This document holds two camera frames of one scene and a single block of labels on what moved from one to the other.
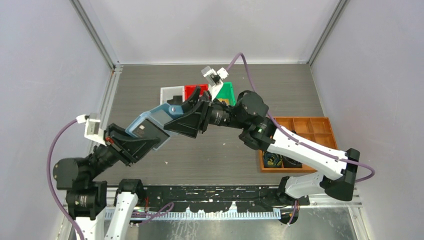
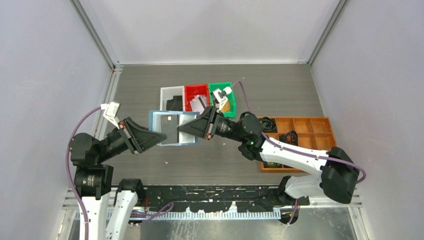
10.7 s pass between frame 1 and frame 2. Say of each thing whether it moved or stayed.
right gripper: moved
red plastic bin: stayed
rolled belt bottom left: stayed
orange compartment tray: stayed
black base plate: stayed
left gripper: moved
